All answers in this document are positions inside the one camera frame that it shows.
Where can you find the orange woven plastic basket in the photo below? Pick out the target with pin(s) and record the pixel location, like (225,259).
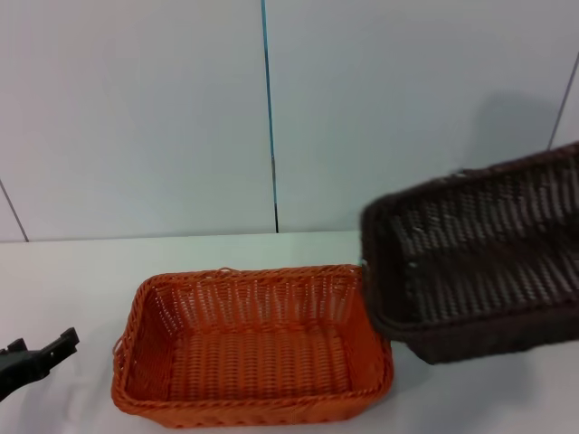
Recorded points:
(253,409)

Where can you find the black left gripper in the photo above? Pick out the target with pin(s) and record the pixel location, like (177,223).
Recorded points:
(22,368)

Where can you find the dark brown woven plastic basket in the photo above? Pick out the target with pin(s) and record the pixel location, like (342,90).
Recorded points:
(475,271)

